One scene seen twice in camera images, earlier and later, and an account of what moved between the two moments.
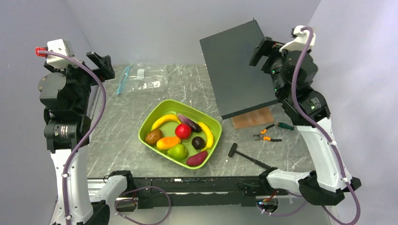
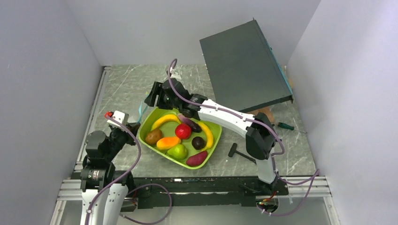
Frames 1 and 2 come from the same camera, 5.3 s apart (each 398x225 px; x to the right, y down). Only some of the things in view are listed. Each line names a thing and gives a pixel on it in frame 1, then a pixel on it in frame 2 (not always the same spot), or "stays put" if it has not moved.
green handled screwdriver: (285, 125) stays put
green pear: (179, 152) stays put
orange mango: (164, 143) stays put
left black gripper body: (102, 72) → (128, 135)
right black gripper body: (268, 48) → (163, 101)
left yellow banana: (165, 118) stays put
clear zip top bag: (141, 78) → (142, 108)
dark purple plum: (198, 143) stays put
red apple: (183, 131) stays put
